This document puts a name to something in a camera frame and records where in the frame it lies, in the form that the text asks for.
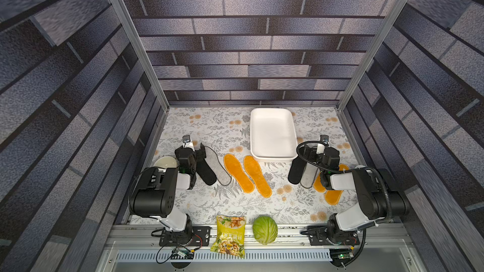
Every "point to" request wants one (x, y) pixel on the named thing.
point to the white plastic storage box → (273, 135)
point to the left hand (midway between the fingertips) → (192, 143)
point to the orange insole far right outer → (333, 196)
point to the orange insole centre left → (234, 165)
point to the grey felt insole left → (223, 175)
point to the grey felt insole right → (308, 177)
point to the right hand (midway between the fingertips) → (315, 143)
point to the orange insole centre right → (254, 172)
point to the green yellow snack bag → (230, 235)
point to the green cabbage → (265, 229)
